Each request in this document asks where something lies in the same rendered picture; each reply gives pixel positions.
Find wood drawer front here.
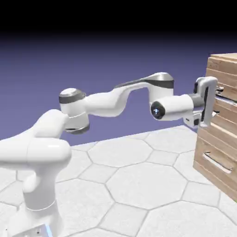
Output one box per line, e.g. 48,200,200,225
193,126,237,202
205,56,237,135

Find light wood cabinet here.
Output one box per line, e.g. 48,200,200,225
192,52,237,202

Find metal drawer handle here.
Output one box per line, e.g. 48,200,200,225
202,151,234,174
215,93,237,104

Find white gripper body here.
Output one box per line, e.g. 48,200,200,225
195,76,218,128

